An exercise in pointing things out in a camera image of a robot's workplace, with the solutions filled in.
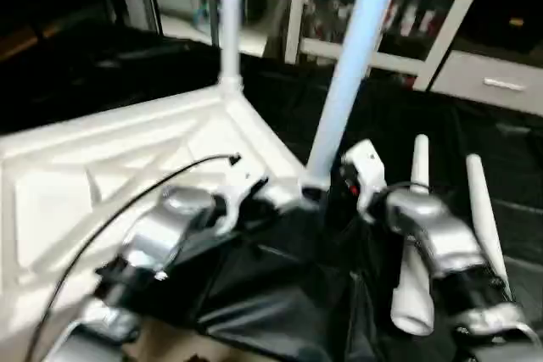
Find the white plastic table leg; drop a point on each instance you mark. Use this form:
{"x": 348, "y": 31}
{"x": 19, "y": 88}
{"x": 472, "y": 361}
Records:
{"x": 485, "y": 218}
{"x": 230, "y": 23}
{"x": 411, "y": 294}
{"x": 352, "y": 65}

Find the white plastic table top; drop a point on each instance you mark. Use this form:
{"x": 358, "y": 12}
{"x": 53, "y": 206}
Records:
{"x": 85, "y": 175}

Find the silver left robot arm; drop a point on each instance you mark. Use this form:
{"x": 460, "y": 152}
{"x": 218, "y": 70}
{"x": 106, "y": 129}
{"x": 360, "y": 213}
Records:
{"x": 161, "y": 235}

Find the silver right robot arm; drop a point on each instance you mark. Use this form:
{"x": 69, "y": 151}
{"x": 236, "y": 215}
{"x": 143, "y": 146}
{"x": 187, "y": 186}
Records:
{"x": 441, "y": 243}

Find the black table mat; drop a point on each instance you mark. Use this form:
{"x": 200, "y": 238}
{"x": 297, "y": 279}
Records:
{"x": 288, "y": 311}

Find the white drawer unit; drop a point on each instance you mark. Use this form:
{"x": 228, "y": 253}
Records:
{"x": 501, "y": 82}

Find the white glass door cabinet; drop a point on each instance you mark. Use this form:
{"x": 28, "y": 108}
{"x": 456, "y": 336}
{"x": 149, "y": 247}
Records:
{"x": 424, "y": 14}

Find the blue plastic stool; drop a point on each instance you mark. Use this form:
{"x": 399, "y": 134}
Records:
{"x": 202, "y": 16}

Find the black box device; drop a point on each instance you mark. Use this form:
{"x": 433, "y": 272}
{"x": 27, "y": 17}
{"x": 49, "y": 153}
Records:
{"x": 513, "y": 19}

